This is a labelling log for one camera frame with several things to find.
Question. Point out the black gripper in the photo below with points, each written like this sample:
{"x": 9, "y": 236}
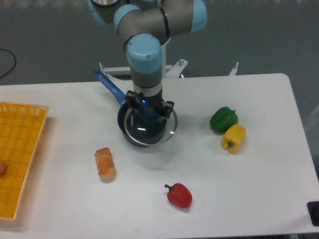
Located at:
{"x": 138, "y": 101}

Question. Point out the glass lid blue knob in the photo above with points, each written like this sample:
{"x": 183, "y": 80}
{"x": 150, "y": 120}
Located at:
{"x": 148, "y": 128}

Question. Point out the orange bread roll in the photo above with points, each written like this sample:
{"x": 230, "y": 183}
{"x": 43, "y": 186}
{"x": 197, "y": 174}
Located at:
{"x": 105, "y": 164}

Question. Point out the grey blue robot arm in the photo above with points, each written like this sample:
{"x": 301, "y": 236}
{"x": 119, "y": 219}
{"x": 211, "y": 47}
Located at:
{"x": 143, "y": 26}

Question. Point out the dark blue saucepan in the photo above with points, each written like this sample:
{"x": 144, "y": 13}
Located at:
{"x": 120, "y": 97}

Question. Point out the green bell pepper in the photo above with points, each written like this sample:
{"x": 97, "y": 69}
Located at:
{"x": 223, "y": 119}

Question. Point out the yellow bell pepper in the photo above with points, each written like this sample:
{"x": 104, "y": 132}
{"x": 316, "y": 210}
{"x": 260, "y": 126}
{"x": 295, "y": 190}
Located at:
{"x": 233, "y": 138}

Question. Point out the red bell pepper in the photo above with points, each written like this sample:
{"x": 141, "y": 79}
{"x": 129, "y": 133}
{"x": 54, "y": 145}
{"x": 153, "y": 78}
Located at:
{"x": 179, "y": 195}

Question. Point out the yellow woven basket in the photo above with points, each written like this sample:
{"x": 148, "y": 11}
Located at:
{"x": 21, "y": 127}

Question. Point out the pink object in basket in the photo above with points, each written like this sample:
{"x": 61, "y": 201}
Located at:
{"x": 3, "y": 167}

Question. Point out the black device at table edge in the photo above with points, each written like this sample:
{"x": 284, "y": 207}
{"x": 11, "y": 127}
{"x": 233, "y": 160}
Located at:
{"x": 313, "y": 209}

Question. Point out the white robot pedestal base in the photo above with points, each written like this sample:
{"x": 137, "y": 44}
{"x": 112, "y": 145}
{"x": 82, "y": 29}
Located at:
{"x": 172, "y": 68}

